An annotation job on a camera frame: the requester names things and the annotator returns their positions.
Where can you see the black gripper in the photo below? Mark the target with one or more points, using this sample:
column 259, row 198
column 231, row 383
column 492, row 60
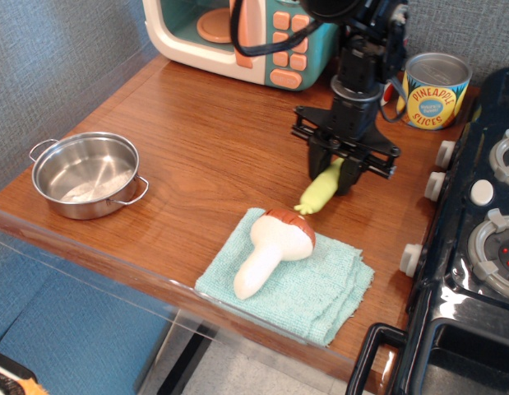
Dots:
column 348, row 130

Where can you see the spoon with green handle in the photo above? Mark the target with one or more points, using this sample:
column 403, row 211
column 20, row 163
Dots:
column 321, row 190

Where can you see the small steel pot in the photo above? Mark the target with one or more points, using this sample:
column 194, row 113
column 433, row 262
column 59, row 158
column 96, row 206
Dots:
column 88, row 175

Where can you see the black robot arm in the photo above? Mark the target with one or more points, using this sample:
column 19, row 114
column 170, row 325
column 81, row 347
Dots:
column 371, row 53

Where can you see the white brown toy mushroom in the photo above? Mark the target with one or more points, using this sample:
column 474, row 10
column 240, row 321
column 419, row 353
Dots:
column 277, row 236

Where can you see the tomato sauce can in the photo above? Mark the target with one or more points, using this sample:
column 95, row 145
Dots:
column 388, row 93

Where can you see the pineapple slices can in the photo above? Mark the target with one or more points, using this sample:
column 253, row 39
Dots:
column 434, row 86

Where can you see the light blue folded cloth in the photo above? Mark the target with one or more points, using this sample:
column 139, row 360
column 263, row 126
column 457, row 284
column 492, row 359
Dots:
column 309, row 300

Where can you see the black toy stove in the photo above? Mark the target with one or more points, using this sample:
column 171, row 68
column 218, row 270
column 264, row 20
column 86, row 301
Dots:
column 457, row 337

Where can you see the teal toy microwave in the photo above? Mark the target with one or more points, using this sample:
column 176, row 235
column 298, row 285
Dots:
column 198, row 34

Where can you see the clear acrylic barrier panel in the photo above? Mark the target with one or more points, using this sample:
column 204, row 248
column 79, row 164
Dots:
column 80, row 332

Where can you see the black orange object corner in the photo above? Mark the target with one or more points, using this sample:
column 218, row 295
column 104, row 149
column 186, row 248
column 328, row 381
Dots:
column 17, row 379

